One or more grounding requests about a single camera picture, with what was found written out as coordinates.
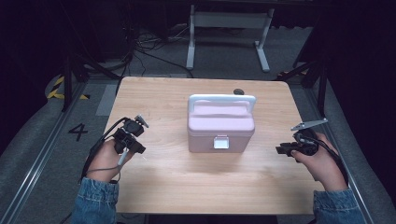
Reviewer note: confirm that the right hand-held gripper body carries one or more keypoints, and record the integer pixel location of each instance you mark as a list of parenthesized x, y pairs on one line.
[(306, 138)]

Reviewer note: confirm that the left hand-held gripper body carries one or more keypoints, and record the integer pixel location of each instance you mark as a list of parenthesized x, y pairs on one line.
[(130, 132)]

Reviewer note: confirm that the pink storage box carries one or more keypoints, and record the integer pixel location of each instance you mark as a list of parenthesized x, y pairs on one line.
[(221, 124)]

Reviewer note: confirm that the person's right hand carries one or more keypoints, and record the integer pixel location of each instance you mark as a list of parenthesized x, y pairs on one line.
[(322, 165)]

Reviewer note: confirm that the person's left hand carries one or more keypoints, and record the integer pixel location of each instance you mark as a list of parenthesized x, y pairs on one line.
[(106, 160)]

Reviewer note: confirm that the black tripod stand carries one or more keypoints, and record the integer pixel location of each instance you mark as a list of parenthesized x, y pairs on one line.
[(311, 81), (79, 67)]

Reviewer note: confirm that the small dark round disc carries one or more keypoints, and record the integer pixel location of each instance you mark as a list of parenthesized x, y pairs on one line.
[(238, 91)]

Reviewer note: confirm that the yellow black floor tape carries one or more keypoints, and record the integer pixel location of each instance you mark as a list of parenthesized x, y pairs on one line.
[(62, 90)]

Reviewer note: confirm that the white metal stand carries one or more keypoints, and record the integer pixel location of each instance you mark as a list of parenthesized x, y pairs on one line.
[(229, 37)]

